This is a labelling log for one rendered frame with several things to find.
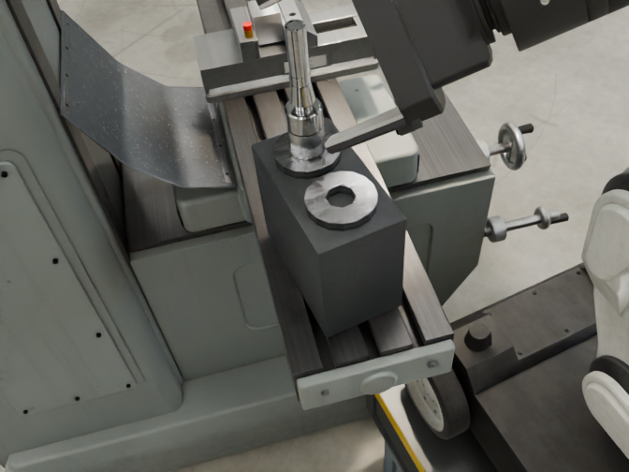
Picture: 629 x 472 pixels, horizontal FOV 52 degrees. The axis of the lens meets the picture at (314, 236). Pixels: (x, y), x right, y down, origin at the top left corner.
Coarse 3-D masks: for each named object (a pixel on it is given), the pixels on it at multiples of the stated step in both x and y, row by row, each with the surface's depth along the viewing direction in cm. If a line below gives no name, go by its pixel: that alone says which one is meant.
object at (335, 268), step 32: (256, 160) 88; (288, 160) 84; (320, 160) 84; (352, 160) 85; (288, 192) 82; (320, 192) 80; (352, 192) 80; (384, 192) 81; (288, 224) 84; (320, 224) 78; (352, 224) 77; (384, 224) 77; (288, 256) 93; (320, 256) 76; (352, 256) 78; (384, 256) 81; (320, 288) 81; (352, 288) 83; (384, 288) 87; (320, 320) 88; (352, 320) 89
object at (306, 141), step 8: (320, 120) 80; (288, 128) 81; (296, 128) 80; (304, 128) 80; (312, 128) 80; (320, 128) 81; (288, 136) 82; (296, 136) 81; (304, 136) 81; (312, 136) 81; (320, 136) 82; (296, 144) 82; (304, 144) 82; (312, 144) 82; (320, 144) 83; (296, 152) 83; (304, 152) 83; (312, 152) 83; (320, 152) 84
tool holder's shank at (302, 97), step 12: (288, 24) 72; (300, 24) 71; (288, 36) 71; (300, 36) 71; (288, 48) 73; (300, 48) 72; (288, 60) 74; (300, 60) 74; (300, 72) 75; (300, 84) 76; (300, 96) 77; (312, 96) 78; (300, 108) 79
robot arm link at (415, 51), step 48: (384, 0) 39; (432, 0) 38; (480, 0) 38; (528, 0) 36; (576, 0) 36; (384, 48) 40; (432, 48) 39; (480, 48) 39; (528, 48) 40; (432, 96) 41
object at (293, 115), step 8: (288, 104) 80; (320, 104) 80; (288, 112) 79; (296, 112) 79; (304, 112) 79; (312, 112) 79; (320, 112) 79; (288, 120) 80; (296, 120) 79; (304, 120) 79; (312, 120) 79
